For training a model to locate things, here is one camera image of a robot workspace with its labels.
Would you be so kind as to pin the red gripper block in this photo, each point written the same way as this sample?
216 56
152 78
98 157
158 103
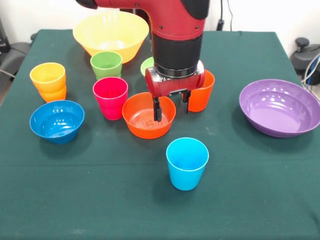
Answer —
175 85

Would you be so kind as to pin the orange bowl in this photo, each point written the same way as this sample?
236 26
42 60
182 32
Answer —
150 132

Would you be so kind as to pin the light blue cup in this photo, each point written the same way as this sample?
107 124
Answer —
186 177

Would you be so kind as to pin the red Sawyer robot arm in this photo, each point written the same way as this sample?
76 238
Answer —
175 27

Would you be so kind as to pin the orange cup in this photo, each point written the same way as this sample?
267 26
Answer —
202 100

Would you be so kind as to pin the green bowl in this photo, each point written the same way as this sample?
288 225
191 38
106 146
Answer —
146 67

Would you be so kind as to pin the pink cup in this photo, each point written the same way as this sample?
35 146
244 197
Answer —
110 105

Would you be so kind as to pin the green cup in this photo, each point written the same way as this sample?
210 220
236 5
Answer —
105 62

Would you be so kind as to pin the large yellow bowl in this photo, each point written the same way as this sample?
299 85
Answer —
110 30

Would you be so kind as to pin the purple bowl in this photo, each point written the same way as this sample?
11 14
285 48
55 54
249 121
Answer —
275 112

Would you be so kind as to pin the dark green tablecloth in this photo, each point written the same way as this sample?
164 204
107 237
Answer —
225 200

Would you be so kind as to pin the blue bowl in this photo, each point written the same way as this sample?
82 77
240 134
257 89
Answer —
57 135

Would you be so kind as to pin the yellow cup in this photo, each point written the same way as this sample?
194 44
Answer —
50 87

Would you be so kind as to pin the gray black machine base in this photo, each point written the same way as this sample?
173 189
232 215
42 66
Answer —
12 60
305 57

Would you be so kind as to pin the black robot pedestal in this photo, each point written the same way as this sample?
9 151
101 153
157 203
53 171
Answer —
142 15

